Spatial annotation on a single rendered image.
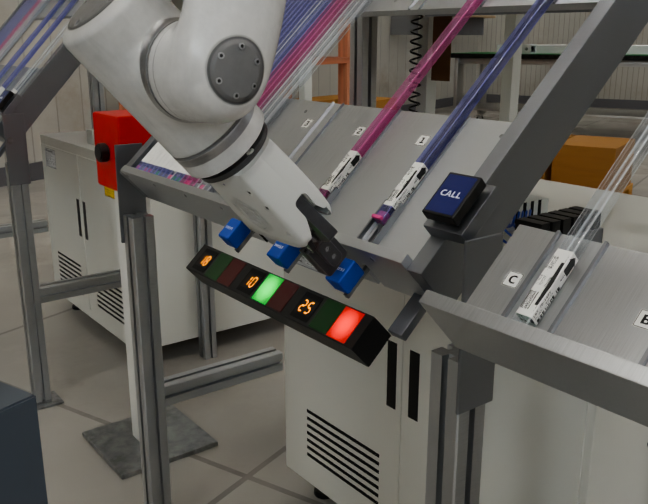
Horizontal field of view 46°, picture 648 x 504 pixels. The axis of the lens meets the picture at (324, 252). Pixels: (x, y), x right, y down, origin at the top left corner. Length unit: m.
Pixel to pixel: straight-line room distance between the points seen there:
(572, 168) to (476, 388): 3.58
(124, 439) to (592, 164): 3.03
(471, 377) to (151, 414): 0.82
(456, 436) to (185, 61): 0.43
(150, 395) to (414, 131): 0.76
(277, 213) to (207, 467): 1.20
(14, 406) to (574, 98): 0.61
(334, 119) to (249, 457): 1.02
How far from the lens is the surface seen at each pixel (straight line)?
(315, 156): 0.97
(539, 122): 0.80
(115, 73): 0.60
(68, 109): 5.69
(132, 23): 0.59
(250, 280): 0.89
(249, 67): 0.55
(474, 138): 0.83
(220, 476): 1.76
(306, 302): 0.81
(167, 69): 0.55
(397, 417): 1.31
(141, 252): 1.33
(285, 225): 0.67
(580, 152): 4.26
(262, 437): 1.90
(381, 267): 0.77
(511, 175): 0.78
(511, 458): 1.15
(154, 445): 1.47
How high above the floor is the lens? 0.93
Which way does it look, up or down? 16 degrees down
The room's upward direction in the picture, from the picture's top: straight up
